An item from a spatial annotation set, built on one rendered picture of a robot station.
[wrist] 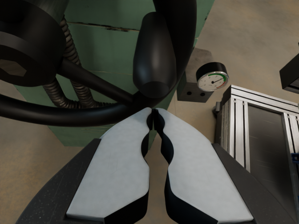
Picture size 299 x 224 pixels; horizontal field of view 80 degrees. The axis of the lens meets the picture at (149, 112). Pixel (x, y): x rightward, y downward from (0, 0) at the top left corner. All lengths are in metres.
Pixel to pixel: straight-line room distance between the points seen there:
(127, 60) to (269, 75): 1.40
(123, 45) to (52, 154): 0.75
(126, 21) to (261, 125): 0.85
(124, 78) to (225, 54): 1.26
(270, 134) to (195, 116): 0.39
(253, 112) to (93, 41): 0.87
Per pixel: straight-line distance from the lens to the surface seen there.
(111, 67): 0.44
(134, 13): 0.35
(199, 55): 0.50
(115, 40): 0.39
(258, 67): 1.69
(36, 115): 0.29
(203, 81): 0.39
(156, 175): 0.96
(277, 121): 1.12
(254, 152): 0.95
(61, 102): 0.36
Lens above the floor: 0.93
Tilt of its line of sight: 59 degrees down
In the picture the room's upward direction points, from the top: 15 degrees clockwise
